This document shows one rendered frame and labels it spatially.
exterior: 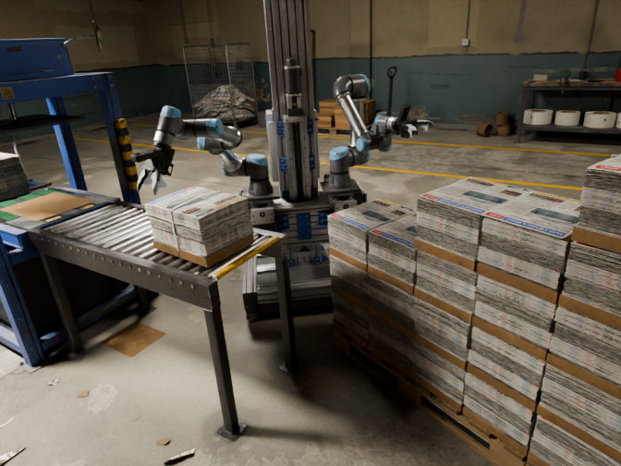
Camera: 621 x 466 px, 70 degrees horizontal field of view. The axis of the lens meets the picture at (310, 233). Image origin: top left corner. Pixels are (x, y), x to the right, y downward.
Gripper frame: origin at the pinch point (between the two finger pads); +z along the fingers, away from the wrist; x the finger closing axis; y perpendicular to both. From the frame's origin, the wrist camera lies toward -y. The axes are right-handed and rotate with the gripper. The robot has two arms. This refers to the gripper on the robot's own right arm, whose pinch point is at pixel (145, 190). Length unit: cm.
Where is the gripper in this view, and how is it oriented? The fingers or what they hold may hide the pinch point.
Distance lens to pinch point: 188.7
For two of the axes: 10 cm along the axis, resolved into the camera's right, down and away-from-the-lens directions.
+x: -8.0, -1.9, 5.7
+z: -2.5, 9.7, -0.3
